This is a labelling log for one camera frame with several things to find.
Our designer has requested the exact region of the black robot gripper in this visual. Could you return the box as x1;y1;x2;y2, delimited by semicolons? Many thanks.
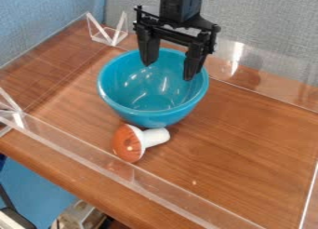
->
132;6;220;81

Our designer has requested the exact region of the blue plastic bowl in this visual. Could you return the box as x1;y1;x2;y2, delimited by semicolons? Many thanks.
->
97;48;209;128

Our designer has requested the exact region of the brown and white toy mushroom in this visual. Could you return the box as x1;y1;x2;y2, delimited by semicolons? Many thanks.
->
112;124;169;163

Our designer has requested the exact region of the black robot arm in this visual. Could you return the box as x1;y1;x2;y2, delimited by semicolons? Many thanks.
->
132;0;220;81

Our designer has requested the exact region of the clear acrylic back barrier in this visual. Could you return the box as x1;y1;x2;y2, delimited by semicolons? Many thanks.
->
204;38;318;113

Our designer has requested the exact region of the clear acrylic barrier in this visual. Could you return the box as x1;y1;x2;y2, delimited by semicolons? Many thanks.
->
0;12;85;69
0;113;264;229
204;38;318;113

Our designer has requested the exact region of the clear acrylic left barrier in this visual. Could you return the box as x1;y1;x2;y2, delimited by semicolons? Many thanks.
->
0;12;85;69

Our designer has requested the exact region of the clear acrylic front barrier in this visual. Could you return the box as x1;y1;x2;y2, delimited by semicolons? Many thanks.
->
0;113;264;229

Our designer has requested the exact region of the white box under table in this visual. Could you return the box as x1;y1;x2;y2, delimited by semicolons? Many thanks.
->
50;200;106;229

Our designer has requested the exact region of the clear acrylic corner bracket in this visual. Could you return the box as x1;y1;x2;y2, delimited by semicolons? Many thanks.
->
85;12;129;47

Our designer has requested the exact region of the clear acrylic left bracket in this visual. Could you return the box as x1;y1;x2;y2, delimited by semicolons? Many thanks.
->
0;88;25;138

